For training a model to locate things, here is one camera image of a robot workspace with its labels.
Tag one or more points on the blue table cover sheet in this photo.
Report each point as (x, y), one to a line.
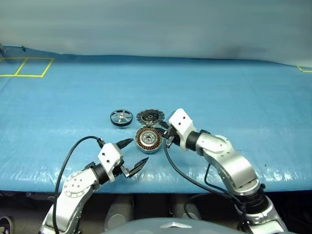
(219, 97)

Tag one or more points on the motor housing with copper windings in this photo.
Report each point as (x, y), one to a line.
(148, 139)

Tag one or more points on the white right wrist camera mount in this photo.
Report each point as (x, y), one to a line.
(181, 122)

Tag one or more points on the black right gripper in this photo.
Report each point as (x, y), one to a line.
(171, 137)

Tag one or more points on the dark grey bracket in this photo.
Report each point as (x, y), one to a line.
(2, 50)

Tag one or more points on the grey rounded cylinder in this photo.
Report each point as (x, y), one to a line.
(187, 207)
(119, 212)

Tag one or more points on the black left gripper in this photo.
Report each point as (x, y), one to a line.
(124, 171)

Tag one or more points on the yellow tape double square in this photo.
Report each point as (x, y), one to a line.
(29, 76)

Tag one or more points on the round finned metal motor lid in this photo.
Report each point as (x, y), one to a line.
(151, 117)

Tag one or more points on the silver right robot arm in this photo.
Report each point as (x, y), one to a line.
(231, 161)

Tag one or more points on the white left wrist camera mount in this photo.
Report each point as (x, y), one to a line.
(109, 156)

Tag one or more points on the yellow tape corner marking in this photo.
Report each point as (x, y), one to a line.
(304, 71)

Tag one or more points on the silver spoked rotor black rim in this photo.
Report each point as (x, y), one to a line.
(121, 116)

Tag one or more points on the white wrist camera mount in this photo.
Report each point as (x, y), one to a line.
(181, 122)
(109, 156)

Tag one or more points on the grey robot torso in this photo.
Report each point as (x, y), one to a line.
(170, 228)

